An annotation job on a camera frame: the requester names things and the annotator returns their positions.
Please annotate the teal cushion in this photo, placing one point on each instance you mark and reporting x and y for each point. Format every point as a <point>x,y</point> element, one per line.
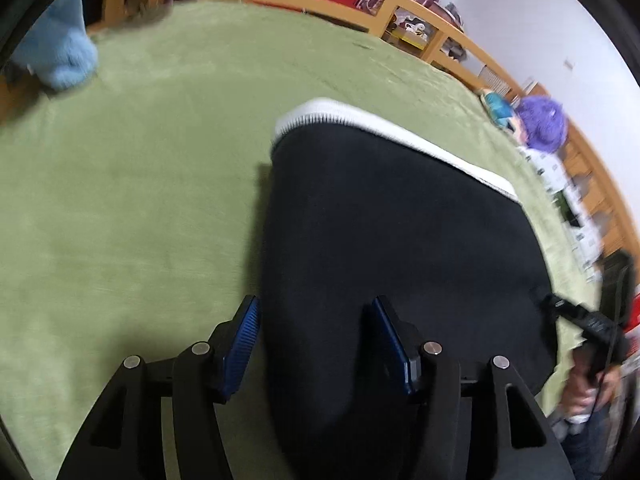
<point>500,107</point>

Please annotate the person's right hand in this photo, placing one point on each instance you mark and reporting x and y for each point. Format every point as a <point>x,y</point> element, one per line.
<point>582,385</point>

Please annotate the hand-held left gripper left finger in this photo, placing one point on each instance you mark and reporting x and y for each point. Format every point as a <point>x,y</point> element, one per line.
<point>241,350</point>

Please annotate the wooden bed frame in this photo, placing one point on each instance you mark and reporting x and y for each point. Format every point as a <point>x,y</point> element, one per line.
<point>350,12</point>

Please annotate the green blanket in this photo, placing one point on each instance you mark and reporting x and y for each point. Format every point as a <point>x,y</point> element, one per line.
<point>150,160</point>

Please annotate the purple plush toy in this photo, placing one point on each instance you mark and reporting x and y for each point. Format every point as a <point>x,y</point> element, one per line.
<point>542,122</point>

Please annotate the person's legs in jeans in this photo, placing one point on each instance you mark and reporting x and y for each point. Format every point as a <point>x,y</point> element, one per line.
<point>592,450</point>

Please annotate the yellow box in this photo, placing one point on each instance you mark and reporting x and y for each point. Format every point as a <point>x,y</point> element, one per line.
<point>415,30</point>

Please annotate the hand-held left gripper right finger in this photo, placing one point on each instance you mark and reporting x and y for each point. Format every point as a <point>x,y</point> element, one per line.
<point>395,350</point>

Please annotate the white printed cloth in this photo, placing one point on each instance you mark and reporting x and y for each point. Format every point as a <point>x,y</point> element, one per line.
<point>560,185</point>

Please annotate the black pants with white waistband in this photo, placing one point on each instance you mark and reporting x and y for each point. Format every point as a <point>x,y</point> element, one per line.
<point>390,220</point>

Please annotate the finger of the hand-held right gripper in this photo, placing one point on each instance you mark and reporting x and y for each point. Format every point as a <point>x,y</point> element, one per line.
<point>552,305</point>

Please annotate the light blue plush toy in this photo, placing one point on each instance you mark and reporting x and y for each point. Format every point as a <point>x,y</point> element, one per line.
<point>65,60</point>

